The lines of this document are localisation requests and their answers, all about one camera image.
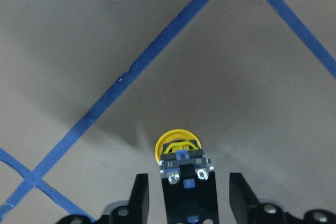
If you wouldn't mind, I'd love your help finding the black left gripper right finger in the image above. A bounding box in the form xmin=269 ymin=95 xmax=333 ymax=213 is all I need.
xmin=229 ymin=173 xmax=260 ymax=224

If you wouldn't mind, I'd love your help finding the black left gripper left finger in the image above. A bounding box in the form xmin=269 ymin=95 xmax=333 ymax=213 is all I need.
xmin=128 ymin=173 xmax=149 ymax=223

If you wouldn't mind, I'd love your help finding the yellow push button switch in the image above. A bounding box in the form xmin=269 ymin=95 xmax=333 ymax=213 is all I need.
xmin=154 ymin=129 xmax=219 ymax=223

